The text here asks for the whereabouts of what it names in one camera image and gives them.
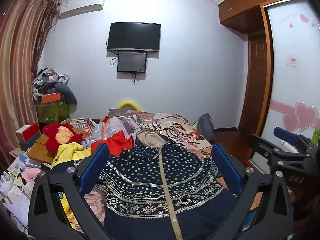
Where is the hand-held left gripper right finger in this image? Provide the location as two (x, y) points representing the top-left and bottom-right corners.
(211, 143), (294, 240)

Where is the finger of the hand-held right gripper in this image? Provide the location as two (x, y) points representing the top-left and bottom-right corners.
(251, 134), (283, 163)
(273, 127), (316, 153)

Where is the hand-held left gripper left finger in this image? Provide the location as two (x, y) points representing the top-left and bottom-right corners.
(28, 142), (111, 240)

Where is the navy patterned hooded garment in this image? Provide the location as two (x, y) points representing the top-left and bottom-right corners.
(100, 128), (238, 240)

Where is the small pink heart sticker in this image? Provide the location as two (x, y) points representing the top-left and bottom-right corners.
(282, 112), (301, 133)

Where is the red garment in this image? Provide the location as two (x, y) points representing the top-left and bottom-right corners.
(91, 131), (134, 157)

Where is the large pink heart sticker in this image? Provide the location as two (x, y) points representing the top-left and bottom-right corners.
(296, 101), (318, 132)

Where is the yellow garment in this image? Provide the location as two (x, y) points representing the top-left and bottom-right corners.
(51, 142), (92, 173)

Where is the frosted sliding wardrobe door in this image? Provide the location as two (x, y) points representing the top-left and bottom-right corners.
(265, 0), (320, 157)

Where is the blue grey backpack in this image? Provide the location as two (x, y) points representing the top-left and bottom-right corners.
(197, 113), (216, 143)

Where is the red plush toy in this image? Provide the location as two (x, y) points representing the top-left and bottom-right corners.
(42, 123), (83, 153)

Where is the brown cardboard box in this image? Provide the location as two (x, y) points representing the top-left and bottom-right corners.
(27, 127), (84, 165)

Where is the wooden room door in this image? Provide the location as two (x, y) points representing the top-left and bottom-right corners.
(238, 33), (267, 132)

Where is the yellow pillow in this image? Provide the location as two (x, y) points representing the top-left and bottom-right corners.
(118, 100), (141, 111)

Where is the green patterned box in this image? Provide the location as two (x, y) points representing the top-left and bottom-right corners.
(36, 102), (71, 124)

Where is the printed blanket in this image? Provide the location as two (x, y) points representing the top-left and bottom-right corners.
(60, 107), (263, 233)

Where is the grey neck pillow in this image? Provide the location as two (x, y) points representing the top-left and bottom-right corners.
(56, 83), (78, 106)

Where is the red white box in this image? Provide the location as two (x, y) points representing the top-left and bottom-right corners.
(15, 123), (41, 142)

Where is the orange box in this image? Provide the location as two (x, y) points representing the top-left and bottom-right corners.
(42, 92), (61, 104)

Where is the pile of books and papers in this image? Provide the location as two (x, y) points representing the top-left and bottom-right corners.
(0, 152), (53, 230)

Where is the pile of bags and clutter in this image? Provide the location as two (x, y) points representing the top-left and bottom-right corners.
(31, 67), (71, 98)

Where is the small black monitor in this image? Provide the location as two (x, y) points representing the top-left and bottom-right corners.
(117, 51), (148, 73)

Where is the striped pink curtain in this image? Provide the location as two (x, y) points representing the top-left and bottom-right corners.
(0, 0), (59, 157)

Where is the wooden wardrobe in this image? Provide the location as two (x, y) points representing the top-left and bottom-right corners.
(217, 0), (304, 174)

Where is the white air conditioner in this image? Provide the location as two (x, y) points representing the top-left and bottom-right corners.
(58, 0), (106, 20)

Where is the black wall television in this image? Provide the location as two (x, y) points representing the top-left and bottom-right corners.
(107, 22), (161, 53)

